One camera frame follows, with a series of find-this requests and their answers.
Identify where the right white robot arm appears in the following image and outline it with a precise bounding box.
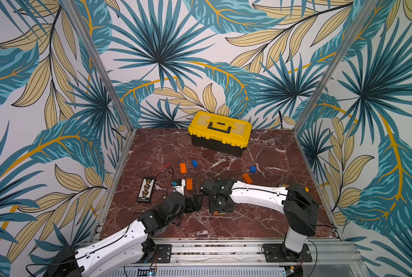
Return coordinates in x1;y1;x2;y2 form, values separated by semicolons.
200;179;319;255

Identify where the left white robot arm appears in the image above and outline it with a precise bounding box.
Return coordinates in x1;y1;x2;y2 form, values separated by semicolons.
44;191;203;277

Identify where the yellow black toolbox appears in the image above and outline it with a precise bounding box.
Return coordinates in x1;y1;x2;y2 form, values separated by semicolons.
188;111;252;157

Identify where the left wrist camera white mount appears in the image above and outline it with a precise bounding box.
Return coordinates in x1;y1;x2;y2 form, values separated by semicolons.
171;179;186;195

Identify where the black probe cable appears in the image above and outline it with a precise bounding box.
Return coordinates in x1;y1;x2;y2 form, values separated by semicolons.
155;167;176;191

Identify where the red probe cable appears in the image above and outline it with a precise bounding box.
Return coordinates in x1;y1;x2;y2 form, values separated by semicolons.
153;163;172;178

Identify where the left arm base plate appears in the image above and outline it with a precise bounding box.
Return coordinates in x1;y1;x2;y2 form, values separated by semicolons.
146;244;173;264

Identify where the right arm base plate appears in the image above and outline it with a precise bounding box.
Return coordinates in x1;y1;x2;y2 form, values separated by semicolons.
261;244;313;263

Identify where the aluminium front rail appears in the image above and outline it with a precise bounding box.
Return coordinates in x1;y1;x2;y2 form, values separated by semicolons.
122;238;370;277

